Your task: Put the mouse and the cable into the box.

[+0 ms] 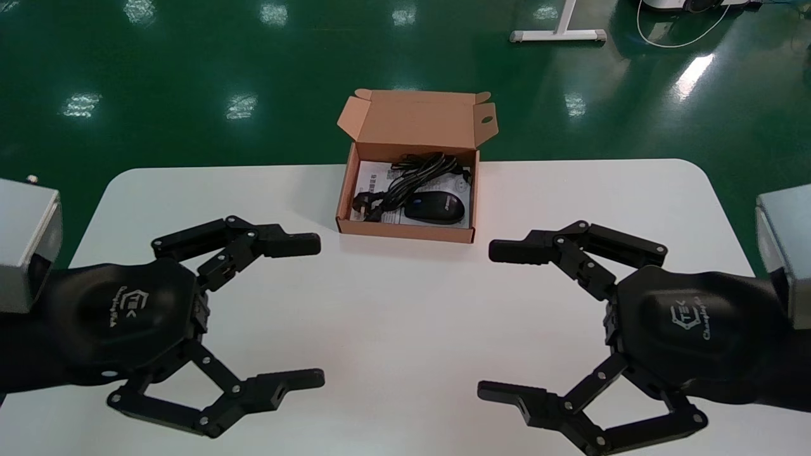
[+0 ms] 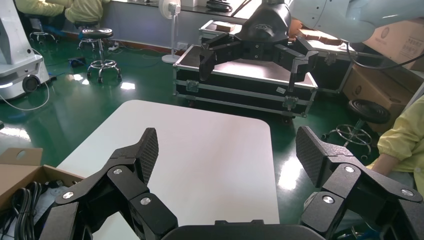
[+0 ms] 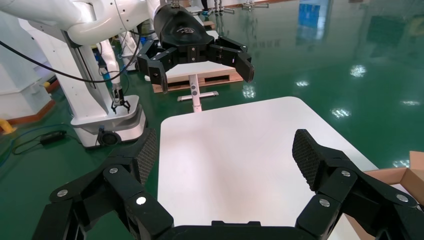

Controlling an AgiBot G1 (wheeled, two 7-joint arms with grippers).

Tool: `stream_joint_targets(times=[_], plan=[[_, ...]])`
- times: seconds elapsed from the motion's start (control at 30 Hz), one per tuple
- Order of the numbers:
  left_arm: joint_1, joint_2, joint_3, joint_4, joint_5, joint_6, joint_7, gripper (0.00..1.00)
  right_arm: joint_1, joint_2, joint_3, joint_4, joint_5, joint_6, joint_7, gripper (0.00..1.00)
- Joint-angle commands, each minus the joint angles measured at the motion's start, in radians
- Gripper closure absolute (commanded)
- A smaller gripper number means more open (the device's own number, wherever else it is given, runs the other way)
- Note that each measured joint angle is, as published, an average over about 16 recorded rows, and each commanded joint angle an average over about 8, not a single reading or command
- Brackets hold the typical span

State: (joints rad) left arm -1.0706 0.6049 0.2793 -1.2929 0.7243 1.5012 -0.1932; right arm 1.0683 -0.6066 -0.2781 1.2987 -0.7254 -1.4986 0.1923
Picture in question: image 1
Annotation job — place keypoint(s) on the white T-shaped table foot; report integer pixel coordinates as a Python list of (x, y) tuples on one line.
[(557, 35)]

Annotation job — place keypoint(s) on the white distant robot base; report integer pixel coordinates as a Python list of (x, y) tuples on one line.
[(665, 4)]

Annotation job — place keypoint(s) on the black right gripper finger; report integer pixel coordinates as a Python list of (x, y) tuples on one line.
[(526, 250)]

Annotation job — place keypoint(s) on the white printed instruction leaflet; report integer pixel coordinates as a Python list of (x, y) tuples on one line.
[(370, 180)]

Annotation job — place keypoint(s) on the brown cardboard storage box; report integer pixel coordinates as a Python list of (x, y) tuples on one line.
[(412, 120)]

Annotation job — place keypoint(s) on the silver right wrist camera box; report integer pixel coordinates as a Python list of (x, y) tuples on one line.
[(789, 253)]

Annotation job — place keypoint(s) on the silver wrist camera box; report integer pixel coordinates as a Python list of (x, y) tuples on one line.
[(25, 240), (789, 253)]

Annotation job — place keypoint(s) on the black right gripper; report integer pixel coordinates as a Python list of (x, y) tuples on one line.
[(697, 329)]

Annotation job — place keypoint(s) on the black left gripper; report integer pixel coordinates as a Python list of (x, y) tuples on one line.
[(127, 316)]

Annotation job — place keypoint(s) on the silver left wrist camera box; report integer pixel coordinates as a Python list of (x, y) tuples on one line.
[(25, 240)]

